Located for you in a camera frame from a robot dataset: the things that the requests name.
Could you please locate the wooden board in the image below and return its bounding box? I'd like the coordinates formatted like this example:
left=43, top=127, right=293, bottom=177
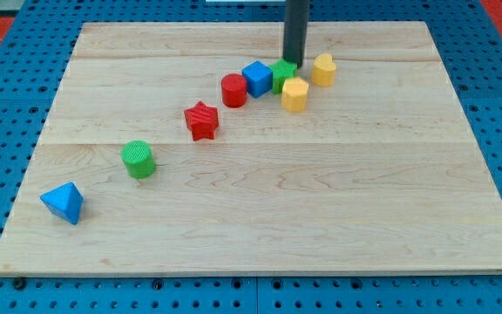
left=0, top=21, right=502, bottom=277

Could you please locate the red star block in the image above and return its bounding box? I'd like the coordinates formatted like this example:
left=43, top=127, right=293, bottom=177
left=184, top=101, right=220, bottom=141

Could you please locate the red cylinder block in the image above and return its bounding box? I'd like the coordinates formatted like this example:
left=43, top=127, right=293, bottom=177
left=220, top=73, right=248, bottom=108

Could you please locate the yellow hexagon block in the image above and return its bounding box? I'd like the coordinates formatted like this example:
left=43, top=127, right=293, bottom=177
left=281, top=77, right=309, bottom=113

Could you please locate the blue cube block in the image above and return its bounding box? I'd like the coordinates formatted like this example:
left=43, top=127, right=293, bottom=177
left=241, top=61, right=273, bottom=98

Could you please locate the green star block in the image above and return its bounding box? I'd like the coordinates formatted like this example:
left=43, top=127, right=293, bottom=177
left=268, top=58, right=297, bottom=94

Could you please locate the yellow heart block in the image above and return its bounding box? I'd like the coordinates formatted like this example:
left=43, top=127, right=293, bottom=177
left=311, top=53, right=337, bottom=87

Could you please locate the green cylinder block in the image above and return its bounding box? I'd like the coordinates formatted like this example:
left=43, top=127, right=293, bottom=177
left=121, top=140, right=156, bottom=179

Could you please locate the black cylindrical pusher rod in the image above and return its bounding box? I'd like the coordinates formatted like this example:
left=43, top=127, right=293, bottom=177
left=282, top=0, right=310, bottom=68

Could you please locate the blue triangle block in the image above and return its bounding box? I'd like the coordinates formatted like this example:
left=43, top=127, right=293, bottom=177
left=40, top=182, right=84, bottom=225

